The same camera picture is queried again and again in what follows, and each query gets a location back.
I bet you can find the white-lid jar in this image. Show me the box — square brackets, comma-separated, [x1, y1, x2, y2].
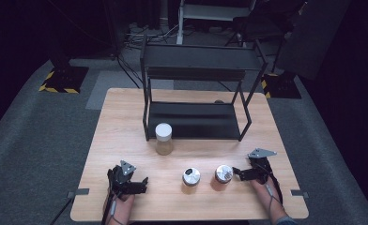
[154, 122, 175, 157]

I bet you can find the large black panel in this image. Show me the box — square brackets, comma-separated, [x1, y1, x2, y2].
[275, 0, 353, 82]

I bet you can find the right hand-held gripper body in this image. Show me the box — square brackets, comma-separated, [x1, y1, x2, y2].
[247, 147, 278, 186]

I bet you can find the black two-tier metal rack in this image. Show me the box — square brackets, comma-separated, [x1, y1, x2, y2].
[139, 35, 269, 143]

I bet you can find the person's left hand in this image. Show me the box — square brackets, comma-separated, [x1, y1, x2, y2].
[105, 190, 136, 217]

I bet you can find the black floor cable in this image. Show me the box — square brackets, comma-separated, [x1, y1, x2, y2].
[115, 53, 143, 90]

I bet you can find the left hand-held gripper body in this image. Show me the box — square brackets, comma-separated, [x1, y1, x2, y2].
[107, 159, 143, 197]

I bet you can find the bundle of floor cables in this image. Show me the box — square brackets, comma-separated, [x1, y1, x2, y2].
[122, 22, 181, 50]

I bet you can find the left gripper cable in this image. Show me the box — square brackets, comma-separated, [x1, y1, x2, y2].
[100, 191, 124, 225]

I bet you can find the black yellow-striped stand base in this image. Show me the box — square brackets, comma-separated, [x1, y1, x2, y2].
[260, 71, 302, 100]
[38, 64, 90, 95]

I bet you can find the person's right hand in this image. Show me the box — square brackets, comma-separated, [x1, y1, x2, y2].
[250, 179, 282, 205]

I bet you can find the silver-lid jar with dark hole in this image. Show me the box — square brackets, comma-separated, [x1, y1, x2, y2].
[181, 167, 202, 195]

